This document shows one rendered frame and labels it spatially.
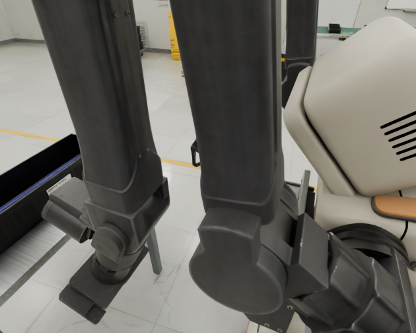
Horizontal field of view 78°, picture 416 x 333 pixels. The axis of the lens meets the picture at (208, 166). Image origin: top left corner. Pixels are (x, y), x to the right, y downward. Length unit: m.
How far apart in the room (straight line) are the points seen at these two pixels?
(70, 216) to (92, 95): 0.19
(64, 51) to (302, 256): 0.22
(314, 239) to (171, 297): 1.41
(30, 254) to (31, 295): 0.98
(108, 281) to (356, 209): 0.33
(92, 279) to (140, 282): 1.26
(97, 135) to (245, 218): 0.13
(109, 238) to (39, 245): 0.66
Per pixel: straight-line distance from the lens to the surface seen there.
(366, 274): 0.26
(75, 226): 0.36
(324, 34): 4.37
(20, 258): 0.92
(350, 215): 0.33
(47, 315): 1.77
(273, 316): 0.55
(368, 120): 0.29
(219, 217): 0.18
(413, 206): 0.35
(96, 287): 0.43
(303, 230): 0.23
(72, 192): 0.35
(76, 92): 0.22
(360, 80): 0.28
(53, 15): 0.21
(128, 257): 0.34
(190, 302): 1.59
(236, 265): 0.20
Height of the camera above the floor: 1.43
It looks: 36 degrees down
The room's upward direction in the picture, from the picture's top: straight up
